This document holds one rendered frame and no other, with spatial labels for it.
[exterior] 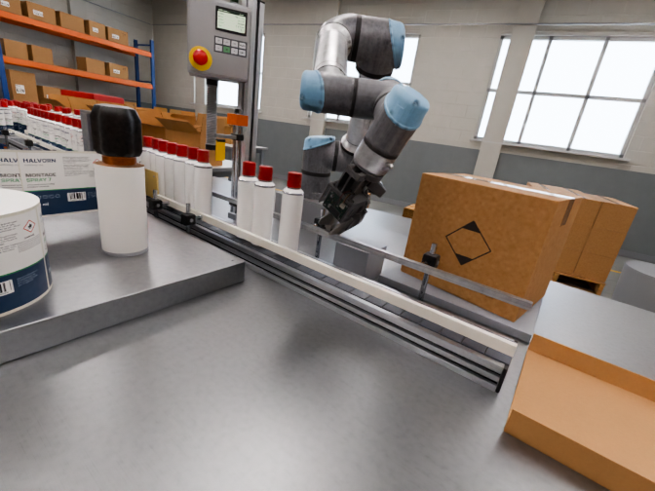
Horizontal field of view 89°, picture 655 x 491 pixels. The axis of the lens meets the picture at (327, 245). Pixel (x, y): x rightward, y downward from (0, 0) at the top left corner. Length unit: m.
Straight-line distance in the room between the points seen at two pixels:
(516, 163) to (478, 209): 5.37
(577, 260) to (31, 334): 4.05
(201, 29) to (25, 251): 0.72
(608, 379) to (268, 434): 0.60
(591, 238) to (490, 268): 3.30
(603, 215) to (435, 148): 3.06
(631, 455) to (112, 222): 0.93
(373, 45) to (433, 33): 5.54
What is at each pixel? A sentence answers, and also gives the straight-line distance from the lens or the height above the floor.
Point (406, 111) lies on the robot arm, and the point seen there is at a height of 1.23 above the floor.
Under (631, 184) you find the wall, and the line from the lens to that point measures 6.39.
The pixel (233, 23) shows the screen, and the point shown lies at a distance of 1.12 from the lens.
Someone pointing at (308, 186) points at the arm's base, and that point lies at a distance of 1.29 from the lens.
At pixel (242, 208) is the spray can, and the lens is 0.89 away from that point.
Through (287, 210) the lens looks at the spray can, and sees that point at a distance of 0.79.
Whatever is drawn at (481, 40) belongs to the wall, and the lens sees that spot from 6.42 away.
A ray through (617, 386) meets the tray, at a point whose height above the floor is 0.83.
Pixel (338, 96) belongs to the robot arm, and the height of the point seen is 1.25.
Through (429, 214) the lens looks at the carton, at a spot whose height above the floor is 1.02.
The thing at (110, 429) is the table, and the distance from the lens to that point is 0.51.
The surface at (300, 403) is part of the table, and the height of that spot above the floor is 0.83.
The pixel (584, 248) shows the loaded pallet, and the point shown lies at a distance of 4.11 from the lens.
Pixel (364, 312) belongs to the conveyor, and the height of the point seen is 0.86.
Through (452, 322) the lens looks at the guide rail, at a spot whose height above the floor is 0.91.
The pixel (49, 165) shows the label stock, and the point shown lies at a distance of 0.97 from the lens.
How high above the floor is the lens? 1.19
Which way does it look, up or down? 19 degrees down
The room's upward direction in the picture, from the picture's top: 8 degrees clockwise
